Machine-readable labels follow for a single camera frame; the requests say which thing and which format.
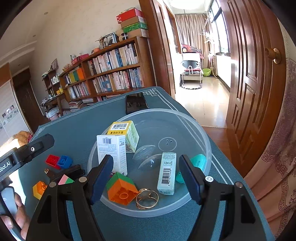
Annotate beige curtain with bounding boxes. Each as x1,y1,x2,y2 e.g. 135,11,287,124
175,14,210,68

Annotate brass door knob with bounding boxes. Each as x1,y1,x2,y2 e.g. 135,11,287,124
265,48,281,64

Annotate green plastic basin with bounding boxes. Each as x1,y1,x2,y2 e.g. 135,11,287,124
203,68,211,77

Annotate black smartphone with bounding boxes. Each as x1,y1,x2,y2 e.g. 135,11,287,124
125,92,149,114

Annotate orange yellow building block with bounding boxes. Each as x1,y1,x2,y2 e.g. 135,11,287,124
33,181,48,200

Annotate clear plastic bowl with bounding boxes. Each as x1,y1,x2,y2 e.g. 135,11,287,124
88,108,212,217

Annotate red building brick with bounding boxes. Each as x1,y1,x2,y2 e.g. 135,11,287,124
45,155,61,170

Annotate pale green long box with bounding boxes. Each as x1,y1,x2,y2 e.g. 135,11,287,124
157,152,177,195

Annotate large wooden bookshelf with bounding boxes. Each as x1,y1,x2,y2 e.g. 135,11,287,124
59,37,156,102

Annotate orange cushion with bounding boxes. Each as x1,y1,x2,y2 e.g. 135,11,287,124
13,131,33,147

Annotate pink green triangle block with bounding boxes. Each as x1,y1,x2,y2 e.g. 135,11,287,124
58,174,74,185

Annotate wooden side desk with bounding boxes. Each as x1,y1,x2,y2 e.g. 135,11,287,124
41,93,66,116

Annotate brown wooden door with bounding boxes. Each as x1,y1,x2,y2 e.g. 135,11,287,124
221,1,286,176

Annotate gold ring bracelet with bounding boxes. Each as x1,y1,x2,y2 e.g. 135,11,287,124
135,188,160,210

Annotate person's left hand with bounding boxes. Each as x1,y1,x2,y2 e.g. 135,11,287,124
1,193,30,240

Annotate blue building brick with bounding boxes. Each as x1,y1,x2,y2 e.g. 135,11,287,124
57,156,73,169

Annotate white medicine box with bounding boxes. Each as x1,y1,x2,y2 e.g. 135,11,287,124
96,135,127,176

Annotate red box on shelf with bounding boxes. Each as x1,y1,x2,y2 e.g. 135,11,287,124
116,8,144,23

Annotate small wooden shelf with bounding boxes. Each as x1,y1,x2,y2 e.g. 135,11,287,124
42,69,61,96

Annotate green box on shelf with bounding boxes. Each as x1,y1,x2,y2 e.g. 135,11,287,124
123,22,148,33

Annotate yellow green small box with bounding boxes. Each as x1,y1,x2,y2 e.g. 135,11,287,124
107,120,139,153

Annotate orange green building block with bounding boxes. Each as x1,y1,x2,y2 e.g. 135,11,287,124
106,172,138,205

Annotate teal plastic capsule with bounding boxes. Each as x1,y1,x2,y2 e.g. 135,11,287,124
176,154,207,184

